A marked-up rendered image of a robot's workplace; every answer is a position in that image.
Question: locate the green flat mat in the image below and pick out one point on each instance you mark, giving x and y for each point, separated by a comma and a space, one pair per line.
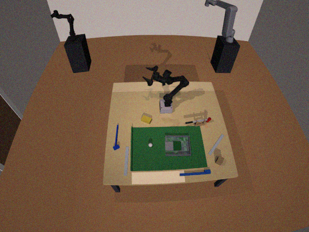
145, 158

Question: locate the brown cube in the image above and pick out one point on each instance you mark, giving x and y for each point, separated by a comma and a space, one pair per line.
219, 160

